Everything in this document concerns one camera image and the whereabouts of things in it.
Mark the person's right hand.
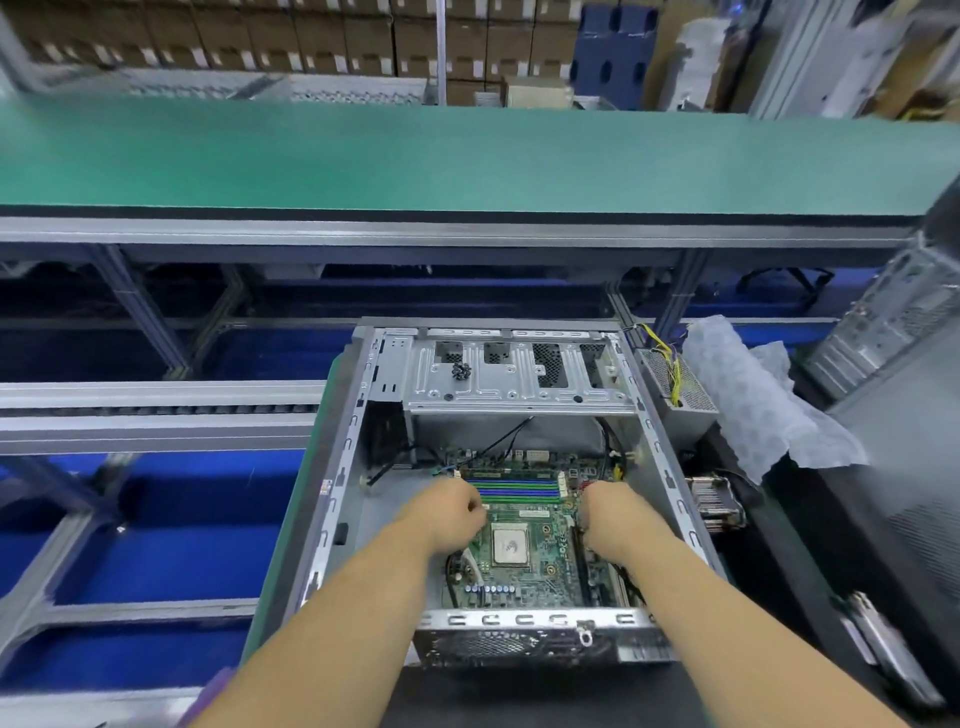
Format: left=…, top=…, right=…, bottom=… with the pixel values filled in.
left=579, top=480, right=675, bottom=567

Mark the person's left hand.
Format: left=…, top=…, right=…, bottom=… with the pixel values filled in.
left=402, top=477, right=489, bottom=561

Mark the small gold CPU chip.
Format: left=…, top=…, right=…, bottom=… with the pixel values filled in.
left=492, top=528, right=537, bottom=566

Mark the green RAM stick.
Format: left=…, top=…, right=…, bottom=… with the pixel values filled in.
left=462, top=468, right=578, bottom=497

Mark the green motherboard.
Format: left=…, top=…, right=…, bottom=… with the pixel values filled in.
left=435, top=459, right=647, bottom=611

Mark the metal heatsink cooler fan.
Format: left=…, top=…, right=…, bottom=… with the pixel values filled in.
left=687, top=471, right=750, bottom=533

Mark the grey power supply unit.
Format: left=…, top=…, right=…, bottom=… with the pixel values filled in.
left=630, top=321, right=726, bottom=458

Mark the black and silver computer case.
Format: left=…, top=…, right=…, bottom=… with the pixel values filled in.
left=277, top=318, right=725, bottom=671

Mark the person's left forearm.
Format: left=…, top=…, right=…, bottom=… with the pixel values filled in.
left=187, top=525, right=461, bottom=728

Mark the person's right forearm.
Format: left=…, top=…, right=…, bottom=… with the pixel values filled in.
left=615, top=531, right=911, bottom=728

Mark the dark grey case side panel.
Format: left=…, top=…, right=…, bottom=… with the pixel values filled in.
left=825, top=360, right=960, bottom=647

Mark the grey computer tower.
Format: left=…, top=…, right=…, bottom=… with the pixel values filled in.
left=802, top=180, right=960, bottom=401

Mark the white bubble wrap bag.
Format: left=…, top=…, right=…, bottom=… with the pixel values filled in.
left=682, top=312, right=872, bottom=488

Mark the small purple object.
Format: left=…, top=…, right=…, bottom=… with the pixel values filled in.
left=178, top=666, right=237, bottom=728

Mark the green conveyor belt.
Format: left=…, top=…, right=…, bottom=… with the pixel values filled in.
left=0, top=97, right=939, bottom=224

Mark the stack of cardboard boxes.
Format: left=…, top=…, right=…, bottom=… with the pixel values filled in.
left=0, top=0, right=587, bottom=104

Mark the black cable loop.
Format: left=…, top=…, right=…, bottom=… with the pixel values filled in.
left=727, top=264, right=836, bottom=302

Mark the aluminium roller conveyor rail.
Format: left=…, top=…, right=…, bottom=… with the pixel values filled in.
left=0, top=378, right=329, bottom=458

